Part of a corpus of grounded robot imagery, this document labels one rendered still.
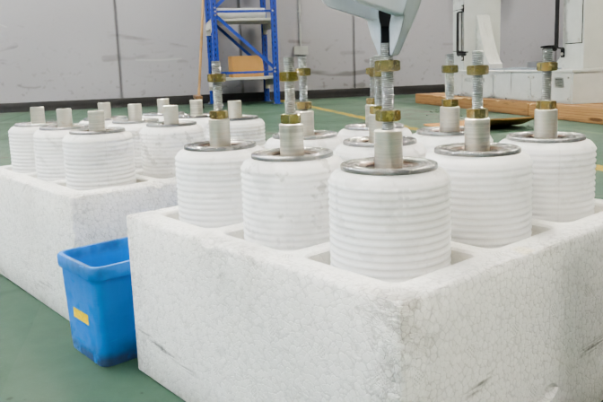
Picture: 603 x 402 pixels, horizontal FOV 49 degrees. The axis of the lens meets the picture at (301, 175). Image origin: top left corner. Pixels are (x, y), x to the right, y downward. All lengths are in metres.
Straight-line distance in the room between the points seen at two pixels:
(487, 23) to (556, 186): 4.54
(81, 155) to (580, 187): 0.62
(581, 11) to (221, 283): 3.49
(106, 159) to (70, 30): 5.92
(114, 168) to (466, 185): 0.52
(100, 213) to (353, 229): 0.48
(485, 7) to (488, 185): 4.67
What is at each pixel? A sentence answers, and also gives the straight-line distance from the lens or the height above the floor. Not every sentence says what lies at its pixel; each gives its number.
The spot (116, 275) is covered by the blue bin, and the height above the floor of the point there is 0.11.
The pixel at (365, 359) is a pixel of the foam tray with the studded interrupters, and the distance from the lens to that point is 0.47.
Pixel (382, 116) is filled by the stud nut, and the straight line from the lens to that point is 0.51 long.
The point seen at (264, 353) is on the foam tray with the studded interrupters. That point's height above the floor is 0.10.
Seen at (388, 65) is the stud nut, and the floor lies 0.33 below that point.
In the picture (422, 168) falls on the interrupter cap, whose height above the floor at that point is 0.25.
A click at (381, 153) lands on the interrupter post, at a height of 0.26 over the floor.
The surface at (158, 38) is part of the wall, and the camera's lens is 6.79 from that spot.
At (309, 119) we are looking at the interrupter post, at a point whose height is 0.27.
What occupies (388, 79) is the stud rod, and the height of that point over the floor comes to 0.32.
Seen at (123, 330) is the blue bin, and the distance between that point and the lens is 0.81.
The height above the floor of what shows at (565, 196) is 0.20.
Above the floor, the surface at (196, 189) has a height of 0.21.
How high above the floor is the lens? 0.33
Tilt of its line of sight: 9 degrees down
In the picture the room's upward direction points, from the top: 2 degrees counter-clockwise
